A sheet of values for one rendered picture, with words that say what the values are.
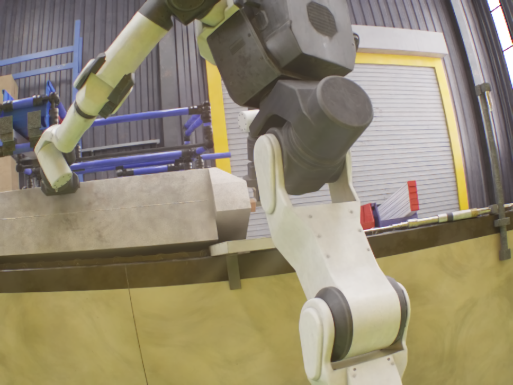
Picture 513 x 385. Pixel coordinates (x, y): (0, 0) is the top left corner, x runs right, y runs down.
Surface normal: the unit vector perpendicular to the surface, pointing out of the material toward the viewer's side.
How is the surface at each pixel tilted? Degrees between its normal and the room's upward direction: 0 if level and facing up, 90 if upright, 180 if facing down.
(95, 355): 90
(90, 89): 101
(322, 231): 56
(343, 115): 72
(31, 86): 90
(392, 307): 77
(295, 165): 129
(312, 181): 163
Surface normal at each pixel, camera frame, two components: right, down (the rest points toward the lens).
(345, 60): 0.64, -0.18
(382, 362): 0.25, -0.62
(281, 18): -0.77, -0.07
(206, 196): 0.15, -0.29
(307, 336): -0.93, 0.07
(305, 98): 0.30, -0.43
